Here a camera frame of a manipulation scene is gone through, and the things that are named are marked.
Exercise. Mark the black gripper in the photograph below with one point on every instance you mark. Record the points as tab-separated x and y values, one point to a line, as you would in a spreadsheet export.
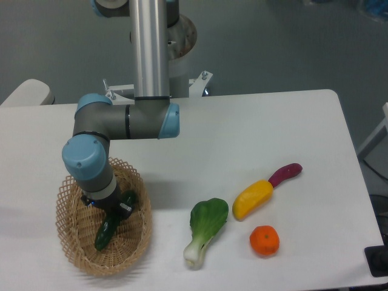
110	204

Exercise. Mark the dark green cucumber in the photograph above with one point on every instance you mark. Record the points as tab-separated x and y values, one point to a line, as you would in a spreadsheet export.
106	231

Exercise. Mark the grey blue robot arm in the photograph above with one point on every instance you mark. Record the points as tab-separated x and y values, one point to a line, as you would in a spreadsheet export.
152	115

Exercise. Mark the woven wicker basket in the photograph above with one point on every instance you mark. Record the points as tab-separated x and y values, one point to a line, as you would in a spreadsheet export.
77	226

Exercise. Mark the green bok choy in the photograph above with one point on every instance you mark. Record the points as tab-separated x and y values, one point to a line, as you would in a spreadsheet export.
207	218

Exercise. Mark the orange tangerine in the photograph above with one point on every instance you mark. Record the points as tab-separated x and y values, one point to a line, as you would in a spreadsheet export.
264	240

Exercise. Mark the white chair armrest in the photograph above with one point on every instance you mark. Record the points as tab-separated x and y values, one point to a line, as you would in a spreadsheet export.
31	92

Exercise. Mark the purple sweet potato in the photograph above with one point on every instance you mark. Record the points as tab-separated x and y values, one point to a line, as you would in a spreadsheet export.
284	173

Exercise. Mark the black device at table edge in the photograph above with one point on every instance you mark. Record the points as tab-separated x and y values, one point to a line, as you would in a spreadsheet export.
376	257

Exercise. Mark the white furniture frame right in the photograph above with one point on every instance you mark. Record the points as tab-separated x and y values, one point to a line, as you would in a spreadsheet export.
376	136

